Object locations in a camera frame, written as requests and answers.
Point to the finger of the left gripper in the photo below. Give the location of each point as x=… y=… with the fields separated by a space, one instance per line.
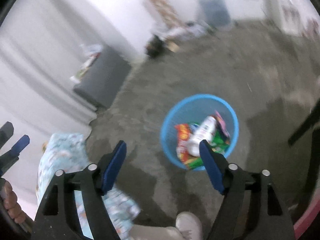
x=20 y=145

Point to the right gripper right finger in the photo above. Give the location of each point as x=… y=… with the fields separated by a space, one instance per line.
x=251 y=207

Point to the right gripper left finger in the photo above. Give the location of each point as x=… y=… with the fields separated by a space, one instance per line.
x=57 y=216

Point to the green potato chip bag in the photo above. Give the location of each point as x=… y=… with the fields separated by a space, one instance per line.
x=219 y=143

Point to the white strawberry milk bottle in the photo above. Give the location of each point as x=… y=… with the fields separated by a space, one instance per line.
x=205 y=131

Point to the pink purple candy bag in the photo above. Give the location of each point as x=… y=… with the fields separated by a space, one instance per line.
x=221 y=124

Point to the orange cracker snack bag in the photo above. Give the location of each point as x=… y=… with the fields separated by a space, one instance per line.
x=183 y=135

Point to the blue trash basket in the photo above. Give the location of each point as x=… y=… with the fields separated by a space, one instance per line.
x=194 y=109

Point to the person left hand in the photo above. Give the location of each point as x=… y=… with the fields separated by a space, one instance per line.
x=11 y=205

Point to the white shoe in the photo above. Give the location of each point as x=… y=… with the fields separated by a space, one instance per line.
x=189 y=226

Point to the dark grey cabinet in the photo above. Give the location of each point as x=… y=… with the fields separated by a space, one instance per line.
x=104 y=79

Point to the grey curtain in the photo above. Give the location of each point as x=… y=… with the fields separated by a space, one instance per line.
x=42 y=47

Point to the patterned rolled mat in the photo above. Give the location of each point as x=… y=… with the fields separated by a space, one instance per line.
x=167 y=13

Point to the blue water jug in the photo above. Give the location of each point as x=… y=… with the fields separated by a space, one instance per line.
x=214 y=13

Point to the white water dispenser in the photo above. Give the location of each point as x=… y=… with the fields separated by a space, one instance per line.
x=293 y=17

